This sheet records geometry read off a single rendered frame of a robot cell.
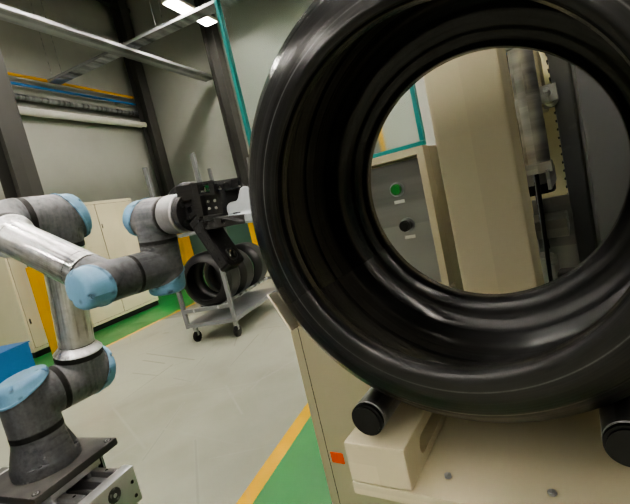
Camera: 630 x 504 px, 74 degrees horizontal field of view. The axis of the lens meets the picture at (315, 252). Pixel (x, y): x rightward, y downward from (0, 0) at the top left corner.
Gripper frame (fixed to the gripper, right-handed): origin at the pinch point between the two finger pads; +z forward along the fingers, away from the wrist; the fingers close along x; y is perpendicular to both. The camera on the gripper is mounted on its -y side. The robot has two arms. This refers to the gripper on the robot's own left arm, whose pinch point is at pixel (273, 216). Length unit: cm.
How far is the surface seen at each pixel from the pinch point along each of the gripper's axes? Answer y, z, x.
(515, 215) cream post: -6.3, 32.9, 26.2
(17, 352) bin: -148, -528, 155
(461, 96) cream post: 15.6, 25.3, 26.3
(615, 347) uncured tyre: -13.5, 44.6, -11.7
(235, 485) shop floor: -129, -96, 65
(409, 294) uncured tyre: -17.6, 16.2, 14.6
